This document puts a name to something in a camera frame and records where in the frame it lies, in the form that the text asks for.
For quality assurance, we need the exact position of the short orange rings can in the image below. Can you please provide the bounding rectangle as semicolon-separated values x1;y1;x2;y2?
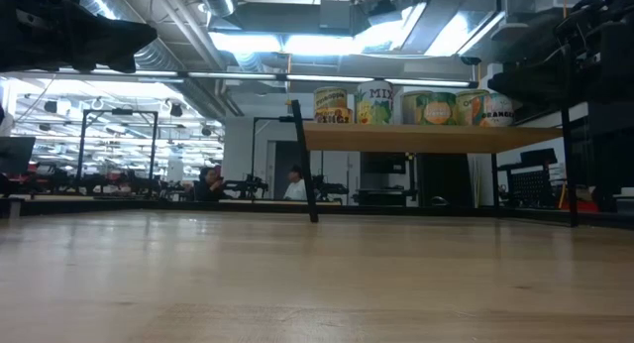
313;106;354;125

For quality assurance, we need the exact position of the silver ceiling ventilation duct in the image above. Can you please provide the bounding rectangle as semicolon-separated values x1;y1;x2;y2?
197;0;234;20

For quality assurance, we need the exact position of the long ceiling tube light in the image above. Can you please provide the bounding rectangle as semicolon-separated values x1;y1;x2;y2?
88;67;479;89

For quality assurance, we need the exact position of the light green oranges can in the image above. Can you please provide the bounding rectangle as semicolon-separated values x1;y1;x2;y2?
455;88;491;127

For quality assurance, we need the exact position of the black robot station frame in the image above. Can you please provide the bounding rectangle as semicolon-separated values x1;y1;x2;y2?
251;115;298;203
76;109;159;200

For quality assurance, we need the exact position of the black pegboard cart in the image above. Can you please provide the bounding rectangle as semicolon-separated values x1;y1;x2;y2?
497;147;561;209

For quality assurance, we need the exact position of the white mixed fruit can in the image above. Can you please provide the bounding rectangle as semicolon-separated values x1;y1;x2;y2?
354;79;395;126

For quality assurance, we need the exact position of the person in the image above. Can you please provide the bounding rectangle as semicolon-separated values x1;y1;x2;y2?
196;165;227;202
282;164;309;202

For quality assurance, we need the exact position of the bright ceiling light panel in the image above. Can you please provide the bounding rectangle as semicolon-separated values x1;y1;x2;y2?
423;8;506;57
207;32;358;57

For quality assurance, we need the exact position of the blue orange slices can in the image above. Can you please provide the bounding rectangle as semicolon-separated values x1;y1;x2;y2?
471;91;516;128

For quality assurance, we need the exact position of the black aluminium table frame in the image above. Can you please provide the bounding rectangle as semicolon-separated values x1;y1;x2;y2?
0;196;634;230

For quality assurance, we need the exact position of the black cabinet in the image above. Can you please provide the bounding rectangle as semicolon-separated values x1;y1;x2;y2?
418;152;475;209

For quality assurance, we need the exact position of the green sliced peaches can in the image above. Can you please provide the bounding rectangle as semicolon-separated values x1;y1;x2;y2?
417;91;459;127

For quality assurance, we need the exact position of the orange pineapple can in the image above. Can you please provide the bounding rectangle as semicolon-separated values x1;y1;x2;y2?
313;86;349;111

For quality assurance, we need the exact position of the black monitor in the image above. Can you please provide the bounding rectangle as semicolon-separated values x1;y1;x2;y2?
360;152;408;175
0;136;37;175

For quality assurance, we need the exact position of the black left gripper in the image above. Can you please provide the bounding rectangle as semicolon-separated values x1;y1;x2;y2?
0;0;159;74

